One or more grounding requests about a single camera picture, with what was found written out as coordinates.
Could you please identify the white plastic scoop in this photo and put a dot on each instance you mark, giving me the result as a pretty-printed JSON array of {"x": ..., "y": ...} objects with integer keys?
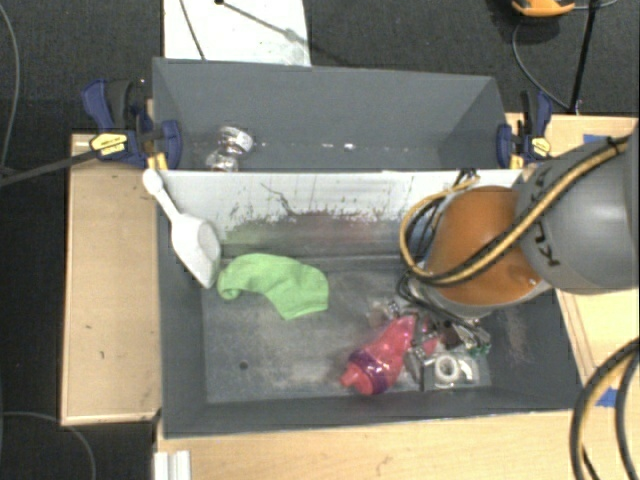
[{"x": 197, "y": 255}]

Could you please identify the grey metal bin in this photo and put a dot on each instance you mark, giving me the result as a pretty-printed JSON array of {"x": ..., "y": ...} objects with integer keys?
[{"x": 280, "y": 348}]

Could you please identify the pale wood board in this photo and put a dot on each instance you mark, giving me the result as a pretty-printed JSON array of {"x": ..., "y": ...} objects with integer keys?
[{"x": 112, "y": 293}]

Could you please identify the pink bottle with purple lid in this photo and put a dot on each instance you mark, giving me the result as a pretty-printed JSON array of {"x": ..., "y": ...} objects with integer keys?
[{"x": 385, "y": 350}]

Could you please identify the green cloth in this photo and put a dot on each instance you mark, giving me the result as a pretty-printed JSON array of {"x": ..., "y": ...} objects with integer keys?
[{"x": 285, "y": 285}]

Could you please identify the clear glass jar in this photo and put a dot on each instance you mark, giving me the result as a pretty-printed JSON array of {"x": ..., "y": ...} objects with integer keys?
[{"x": 229, "y": 148}]

